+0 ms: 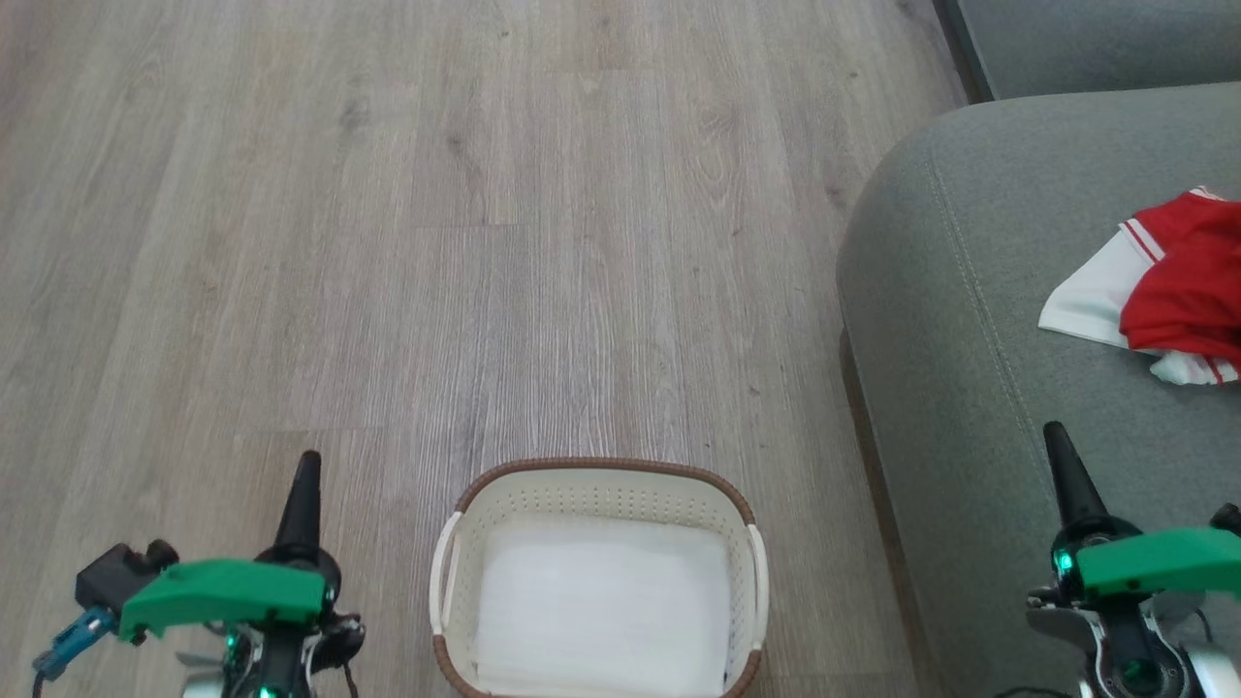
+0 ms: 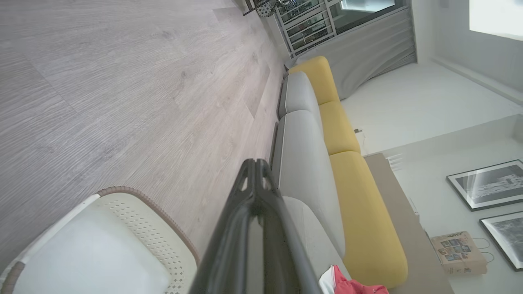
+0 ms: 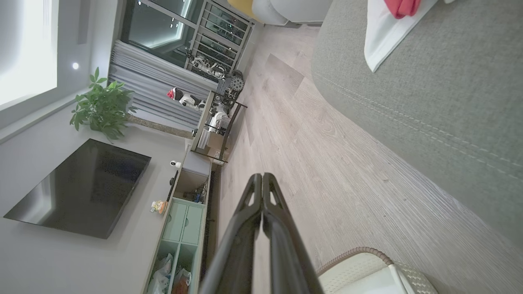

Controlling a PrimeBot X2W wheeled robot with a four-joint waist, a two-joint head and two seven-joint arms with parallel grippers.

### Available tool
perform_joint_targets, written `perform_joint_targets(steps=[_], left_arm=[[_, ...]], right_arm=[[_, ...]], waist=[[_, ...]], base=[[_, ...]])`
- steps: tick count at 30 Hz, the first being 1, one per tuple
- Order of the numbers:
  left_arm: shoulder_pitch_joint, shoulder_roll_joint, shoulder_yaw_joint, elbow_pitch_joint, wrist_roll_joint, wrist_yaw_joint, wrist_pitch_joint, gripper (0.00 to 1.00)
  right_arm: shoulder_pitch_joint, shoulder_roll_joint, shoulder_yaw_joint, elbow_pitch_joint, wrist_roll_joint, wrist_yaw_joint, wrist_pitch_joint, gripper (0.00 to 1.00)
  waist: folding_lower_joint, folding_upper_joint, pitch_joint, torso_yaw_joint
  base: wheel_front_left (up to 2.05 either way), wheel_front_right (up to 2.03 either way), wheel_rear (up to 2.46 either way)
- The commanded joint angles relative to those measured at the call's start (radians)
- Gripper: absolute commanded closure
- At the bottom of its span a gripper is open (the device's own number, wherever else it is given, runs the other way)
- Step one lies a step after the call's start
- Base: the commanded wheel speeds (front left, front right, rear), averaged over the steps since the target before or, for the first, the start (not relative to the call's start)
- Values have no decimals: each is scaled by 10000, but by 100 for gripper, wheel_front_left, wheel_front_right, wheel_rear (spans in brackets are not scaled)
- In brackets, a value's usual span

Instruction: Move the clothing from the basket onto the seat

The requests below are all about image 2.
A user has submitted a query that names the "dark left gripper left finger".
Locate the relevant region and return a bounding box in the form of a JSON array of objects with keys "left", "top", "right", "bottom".
[{"left": 189, "top": 159, "right": 257, "bottom": 294}]

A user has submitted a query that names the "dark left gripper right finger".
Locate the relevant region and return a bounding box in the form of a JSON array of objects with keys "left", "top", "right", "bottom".
[{"left": 256, "top": 159, "right": 323, "bottom": 294}]

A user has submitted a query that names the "red garment with white panels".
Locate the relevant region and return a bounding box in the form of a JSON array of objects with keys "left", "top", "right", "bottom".
[{"left": 319, "top": 265, "right": 389, "bottom": 294}]

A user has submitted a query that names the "grey sofa seat cushion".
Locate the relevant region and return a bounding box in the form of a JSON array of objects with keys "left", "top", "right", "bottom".
[
  {"left": 282, "top": 196, "right": 352, "bottom": 294},
  {"left": 278, "top": 71, "right": 324, "bottom": 133},
  {"left": 271, "top": 110, "right": 346, "bottom": 258}
]

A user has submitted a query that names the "yellow sofa back cushion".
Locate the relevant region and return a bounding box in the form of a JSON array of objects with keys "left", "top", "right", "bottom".
[
  {"left": 319, "top": 101, "right": 361, "bottom": 156},
  {"left": 329, "top": 151, "right": 408, "bottom": 289},
  {"left": 289, "top": 56, "right": 340, "bottom": 106}
]

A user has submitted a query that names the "white basket with brown rim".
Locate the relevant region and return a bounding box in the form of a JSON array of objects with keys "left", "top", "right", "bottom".
[{"left": 0, "top": 186, "right": 201, "bottom": 294}]

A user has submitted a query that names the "white basket liner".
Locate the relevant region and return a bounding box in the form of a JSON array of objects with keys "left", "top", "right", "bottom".
[{"left": 12, "top": 202, "right": 172, "bottom": 294}]

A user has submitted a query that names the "small white vent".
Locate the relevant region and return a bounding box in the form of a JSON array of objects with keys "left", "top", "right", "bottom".
[{"left": 385, "top": 154, "right": 405, "bottom": 171}]

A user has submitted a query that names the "brown printed paper bag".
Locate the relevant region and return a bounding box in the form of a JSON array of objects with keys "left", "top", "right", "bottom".
[{"left": 430, "top": 231, "right": 495, "bottom": 276}]

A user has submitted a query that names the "black framed picture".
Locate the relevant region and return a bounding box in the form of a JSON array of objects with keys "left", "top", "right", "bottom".
[
  {"left": 447, "top": 159, "right": 523, "bottom": 212},
  {"left": 479, "top": 211, "right": 523, "bottom": 272}
]

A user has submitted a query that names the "grey curtain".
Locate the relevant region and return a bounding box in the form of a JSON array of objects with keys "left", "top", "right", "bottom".
[{"left": 285, "top": 6, "right": 417, "bottom": 100}]

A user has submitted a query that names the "black dotted furniture piece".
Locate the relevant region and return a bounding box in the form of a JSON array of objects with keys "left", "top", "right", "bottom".
[{"left": 243, "top": 0, "right": 278, "bottom": 18}]

